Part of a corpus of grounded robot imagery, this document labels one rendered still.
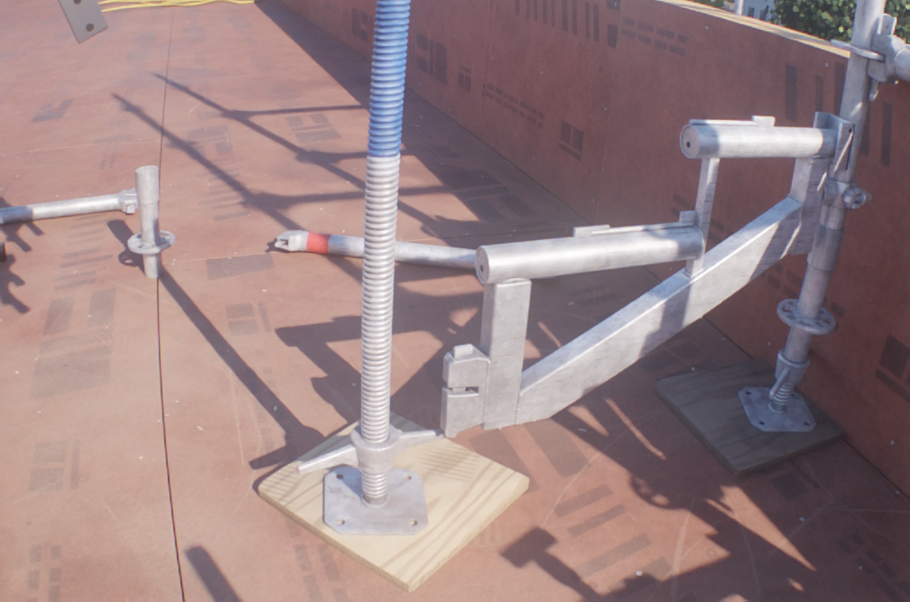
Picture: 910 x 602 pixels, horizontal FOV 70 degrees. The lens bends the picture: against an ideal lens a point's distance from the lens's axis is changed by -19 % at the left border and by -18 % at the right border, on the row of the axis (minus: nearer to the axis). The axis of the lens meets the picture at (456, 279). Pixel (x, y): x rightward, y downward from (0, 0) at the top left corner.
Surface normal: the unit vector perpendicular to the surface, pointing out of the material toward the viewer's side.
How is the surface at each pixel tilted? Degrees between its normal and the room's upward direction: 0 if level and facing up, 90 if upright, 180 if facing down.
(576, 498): 0
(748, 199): 90
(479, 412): 90
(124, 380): 0
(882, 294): 90
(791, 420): 0
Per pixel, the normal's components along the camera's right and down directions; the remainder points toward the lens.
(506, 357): 0.34, 0.43
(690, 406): 0.07, -0.90
